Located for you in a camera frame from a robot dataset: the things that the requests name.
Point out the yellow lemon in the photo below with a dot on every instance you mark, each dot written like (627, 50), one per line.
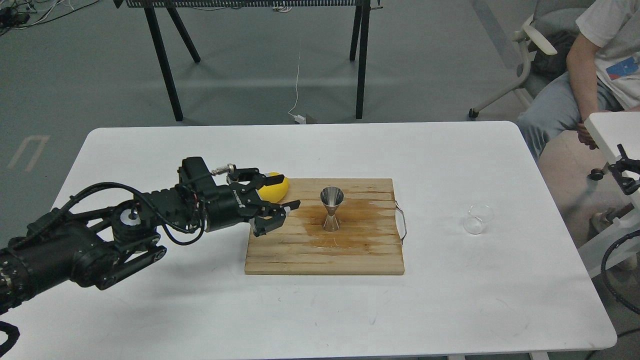
(276, 192)

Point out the grey office chair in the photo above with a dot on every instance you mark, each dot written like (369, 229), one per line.
(543, 42)

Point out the seated person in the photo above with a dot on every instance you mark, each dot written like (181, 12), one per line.
(602, 75)

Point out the white side table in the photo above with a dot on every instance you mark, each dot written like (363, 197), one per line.
(610, 129)

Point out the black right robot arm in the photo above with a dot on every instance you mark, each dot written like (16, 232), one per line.
(628, 185)

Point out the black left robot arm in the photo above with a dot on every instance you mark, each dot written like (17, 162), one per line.
(108, 231)

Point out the wooden cutting board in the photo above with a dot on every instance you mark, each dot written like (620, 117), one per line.
(367, 241)

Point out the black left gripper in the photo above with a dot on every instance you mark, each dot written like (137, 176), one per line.
(239, 202)

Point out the black metal frame table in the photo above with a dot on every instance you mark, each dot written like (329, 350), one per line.
(358, 43)

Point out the clear glass measuring cup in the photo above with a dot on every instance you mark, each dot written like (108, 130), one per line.
(478, 217)

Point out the steel double jigger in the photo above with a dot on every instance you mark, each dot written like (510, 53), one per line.
(331, 197)

